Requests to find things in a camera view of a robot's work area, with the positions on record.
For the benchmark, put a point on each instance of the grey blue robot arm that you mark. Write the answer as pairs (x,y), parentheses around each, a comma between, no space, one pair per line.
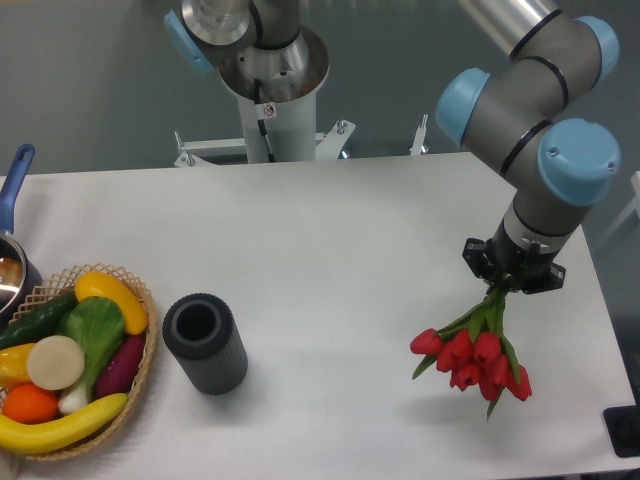
(559,168)

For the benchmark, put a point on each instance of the woven wicker basket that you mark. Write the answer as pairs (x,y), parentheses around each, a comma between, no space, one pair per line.
(63,282)

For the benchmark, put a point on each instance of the purple sweet potato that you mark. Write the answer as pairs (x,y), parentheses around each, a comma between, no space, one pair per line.
(119,374)

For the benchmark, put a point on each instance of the black device at edge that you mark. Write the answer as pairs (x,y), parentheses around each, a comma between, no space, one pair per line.
(622,424)

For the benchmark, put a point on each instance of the yellow pepper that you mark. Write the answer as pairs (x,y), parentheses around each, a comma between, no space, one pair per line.
(13,364)

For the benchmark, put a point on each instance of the red tulip bouquet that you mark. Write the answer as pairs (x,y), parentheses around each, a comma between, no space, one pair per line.
(474,351)

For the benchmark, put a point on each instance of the yellow banana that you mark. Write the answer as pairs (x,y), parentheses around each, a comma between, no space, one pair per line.
(58,434)

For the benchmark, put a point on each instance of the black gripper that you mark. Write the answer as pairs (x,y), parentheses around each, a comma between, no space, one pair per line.
(502,263)

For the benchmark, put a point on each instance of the dark grey ribbed vase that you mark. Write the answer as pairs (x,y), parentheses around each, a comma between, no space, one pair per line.
(201,333)

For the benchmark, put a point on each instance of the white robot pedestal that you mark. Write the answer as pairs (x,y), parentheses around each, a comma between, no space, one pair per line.
(272,132)

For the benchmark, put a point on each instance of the green bok choy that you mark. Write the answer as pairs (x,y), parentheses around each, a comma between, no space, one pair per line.
(97,325)

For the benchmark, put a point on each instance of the green cucumber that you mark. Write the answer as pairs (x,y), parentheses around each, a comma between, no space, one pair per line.
(38,323)

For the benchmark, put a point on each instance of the beige round disc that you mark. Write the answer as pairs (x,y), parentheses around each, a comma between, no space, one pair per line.
(55,363)

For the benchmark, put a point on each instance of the orange fruit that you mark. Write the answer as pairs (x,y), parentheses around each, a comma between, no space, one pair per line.
(30,404)

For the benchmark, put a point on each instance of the blue handled saucepan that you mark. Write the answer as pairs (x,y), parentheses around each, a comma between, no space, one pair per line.
(18,275)

